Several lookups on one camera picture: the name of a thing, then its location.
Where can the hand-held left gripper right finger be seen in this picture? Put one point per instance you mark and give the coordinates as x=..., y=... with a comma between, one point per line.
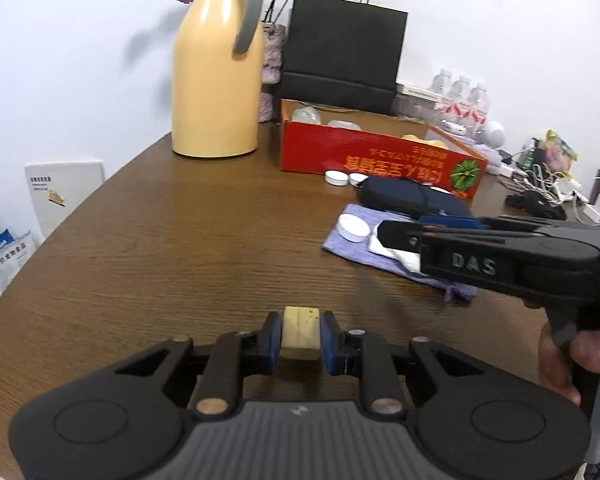
x=330, y=347

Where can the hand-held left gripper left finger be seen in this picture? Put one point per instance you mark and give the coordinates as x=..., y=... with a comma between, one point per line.
x=269, y=347

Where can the white tealight candle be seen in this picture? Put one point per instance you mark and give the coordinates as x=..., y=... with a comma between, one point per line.
x=352, y=226
x=358, y=178
x=335, y=176

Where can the blue white packet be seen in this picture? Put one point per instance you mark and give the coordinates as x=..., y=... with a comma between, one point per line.
x=5, y=265

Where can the flat white box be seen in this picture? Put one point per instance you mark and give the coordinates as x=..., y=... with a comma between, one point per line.
x=420, y=90

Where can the navy blue pouch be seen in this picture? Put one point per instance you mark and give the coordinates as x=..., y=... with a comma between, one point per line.
x=410, y=197

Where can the white earbuds case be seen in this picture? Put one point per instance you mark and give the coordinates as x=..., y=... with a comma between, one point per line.
x=453, y=127

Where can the black glove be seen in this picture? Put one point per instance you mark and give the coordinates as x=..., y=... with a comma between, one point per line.
x=535, y=205

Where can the yellow thermos jug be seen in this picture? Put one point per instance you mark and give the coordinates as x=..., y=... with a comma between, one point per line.
x=212, y=85

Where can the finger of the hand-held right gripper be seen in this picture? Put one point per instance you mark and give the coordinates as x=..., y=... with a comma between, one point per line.
x=525, y=225
x=400, y=237

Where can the white cloth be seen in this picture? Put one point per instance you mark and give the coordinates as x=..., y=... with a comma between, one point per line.
x=395, y=260

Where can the black paper bag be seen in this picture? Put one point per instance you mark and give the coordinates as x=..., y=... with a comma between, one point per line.
x=345, y=45

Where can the yellow white plush toy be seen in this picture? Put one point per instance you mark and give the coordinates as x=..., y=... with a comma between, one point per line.
x=425, y=141

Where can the purple fuzzy vase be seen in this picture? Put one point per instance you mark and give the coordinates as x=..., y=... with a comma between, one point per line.
x=271, y=70

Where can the colourful snack packet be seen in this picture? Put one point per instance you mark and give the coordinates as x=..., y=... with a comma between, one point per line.
x=561, y=149

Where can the iridescent plastic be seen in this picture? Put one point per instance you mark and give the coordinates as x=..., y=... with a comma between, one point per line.
x=306, y=114

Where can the beige wooden block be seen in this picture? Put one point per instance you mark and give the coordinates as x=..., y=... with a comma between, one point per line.
x=301, y=332

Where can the lilac fluffy towel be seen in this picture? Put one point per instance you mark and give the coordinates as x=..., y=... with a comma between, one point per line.
x=486, y=154

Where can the purple cloth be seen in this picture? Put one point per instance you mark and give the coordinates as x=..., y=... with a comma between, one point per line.
x=350, y=255

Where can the person's right hand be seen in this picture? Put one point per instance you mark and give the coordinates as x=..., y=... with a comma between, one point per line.
x=597, y=352

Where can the red cardboard box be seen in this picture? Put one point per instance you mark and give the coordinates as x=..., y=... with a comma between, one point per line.
x=370, y=155

